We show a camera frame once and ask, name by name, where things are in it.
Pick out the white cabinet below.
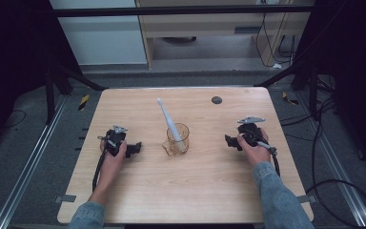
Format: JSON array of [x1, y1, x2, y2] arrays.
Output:
[[49, 0, 149, 66]]

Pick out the yellow black striped tape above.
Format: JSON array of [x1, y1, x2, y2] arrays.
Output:
[[281, 91, 299, 106], [77, 94, 91, 112]]

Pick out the black metal stand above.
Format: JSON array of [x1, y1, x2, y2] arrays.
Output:
[[44, 60, 109, 126], [254, 60, 320, 121]]

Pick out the grey table edge bracket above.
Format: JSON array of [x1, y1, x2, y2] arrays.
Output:
[[295, 194, 317, 204], [54, 194, 77, 204]]

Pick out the thin black floor cable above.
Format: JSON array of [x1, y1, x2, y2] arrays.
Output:
[[1, 109, 27, 130]]

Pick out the person's right hand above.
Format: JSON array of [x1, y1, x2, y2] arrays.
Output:
[[236, 127, 272, 168]]

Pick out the black looped floor cable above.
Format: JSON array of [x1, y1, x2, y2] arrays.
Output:
[[279, 96, 366, 229]]

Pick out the light wooden desk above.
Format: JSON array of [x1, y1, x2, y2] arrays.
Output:
[[134, 0, 315, 70]]

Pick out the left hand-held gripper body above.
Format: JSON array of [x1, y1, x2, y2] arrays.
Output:
[[97, 124, 129, 157]]

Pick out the person's left hand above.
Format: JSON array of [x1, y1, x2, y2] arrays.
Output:
[[99, 139, 129, 189]]

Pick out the aluminium floor rail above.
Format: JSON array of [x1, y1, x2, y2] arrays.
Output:
[[0, 94, 69, 229], [295, 92, 366, 228]]

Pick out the white electric toothbrush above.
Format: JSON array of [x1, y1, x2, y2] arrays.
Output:
[[156, 97, 187, 152]]

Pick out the black hanging desk cables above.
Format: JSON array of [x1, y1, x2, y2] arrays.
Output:
[[254, 11, 297, 69]]

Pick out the right hand-held gripper cable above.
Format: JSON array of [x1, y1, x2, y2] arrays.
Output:
[[256, 139, 282, 177]]

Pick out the amber glass cup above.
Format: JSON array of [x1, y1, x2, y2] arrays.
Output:
[[161, 122, 191, 157]]

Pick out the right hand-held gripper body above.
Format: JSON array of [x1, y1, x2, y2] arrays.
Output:
[[236, 115, 267, 149]]

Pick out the left hand-held gripper cable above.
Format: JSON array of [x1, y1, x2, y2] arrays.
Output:
[[91, 135, 110, 193]]

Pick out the hand-held gripper cable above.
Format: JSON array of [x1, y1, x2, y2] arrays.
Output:
[[256, 139, 282, 177], [91, 135, 110, 193]]

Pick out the black horizontal frame bar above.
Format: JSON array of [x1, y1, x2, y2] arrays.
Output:
[[51, 4, 314, 18]]

